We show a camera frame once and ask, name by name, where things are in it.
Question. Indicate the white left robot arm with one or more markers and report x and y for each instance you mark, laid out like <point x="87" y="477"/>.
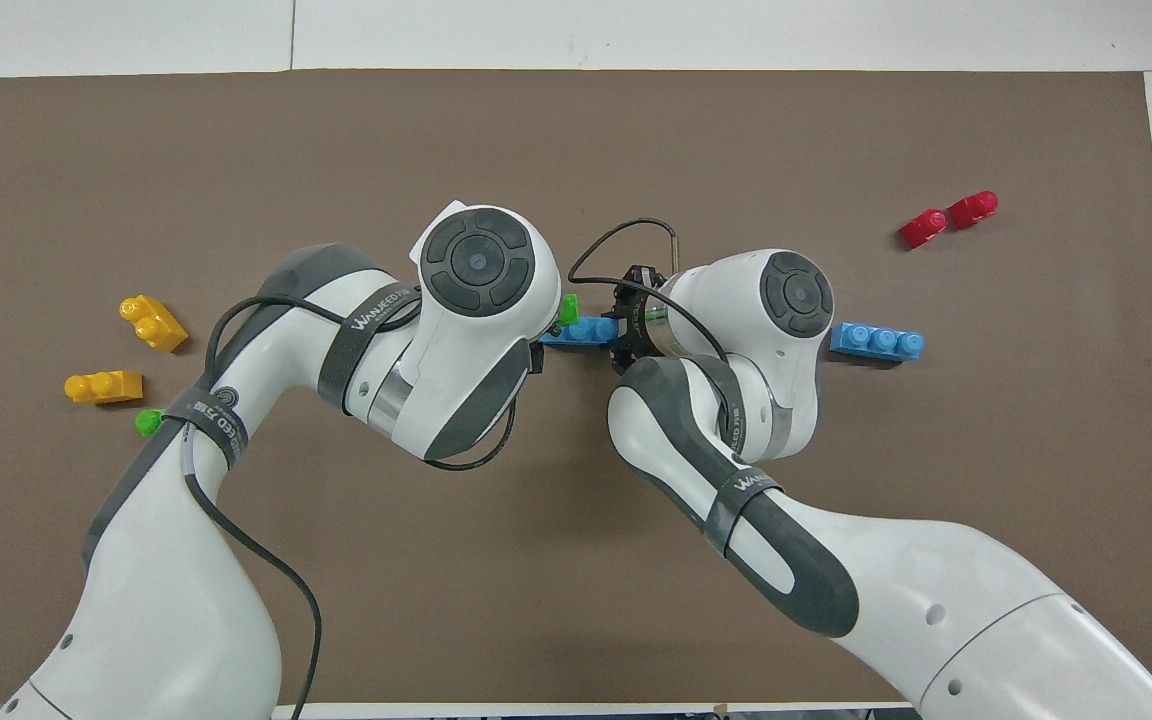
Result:
<point x="266" y="380"/>

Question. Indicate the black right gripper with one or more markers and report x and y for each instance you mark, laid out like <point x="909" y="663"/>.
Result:
<point x="648" y="280"/>

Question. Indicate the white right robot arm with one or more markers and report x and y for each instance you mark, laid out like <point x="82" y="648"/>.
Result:
<point x="736" y="400"/>

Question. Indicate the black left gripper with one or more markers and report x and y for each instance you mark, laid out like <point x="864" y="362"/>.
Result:
<point x="539" y="357"/>

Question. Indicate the brown paper table mat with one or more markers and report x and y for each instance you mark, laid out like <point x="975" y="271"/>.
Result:
<point x="556" y="140"/>

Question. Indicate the red single-stud toy brick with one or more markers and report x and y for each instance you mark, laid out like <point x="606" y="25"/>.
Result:
<point x="923" y="229"/>
<point x="972" y="210"/>

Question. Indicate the yellow two-stud toy brick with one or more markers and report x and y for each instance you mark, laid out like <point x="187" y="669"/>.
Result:
<point x="104" y="386"/>
<point x="156" y="324"/>

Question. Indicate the green two-stud toy brick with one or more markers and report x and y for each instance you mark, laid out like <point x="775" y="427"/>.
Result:
<point x="148" y="422"/>
<point x="568" y="310"/>

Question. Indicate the blue three-stud toy brick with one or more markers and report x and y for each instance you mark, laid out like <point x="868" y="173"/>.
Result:
<point x="581" y="332"/>
<point x="874" y="342"/>

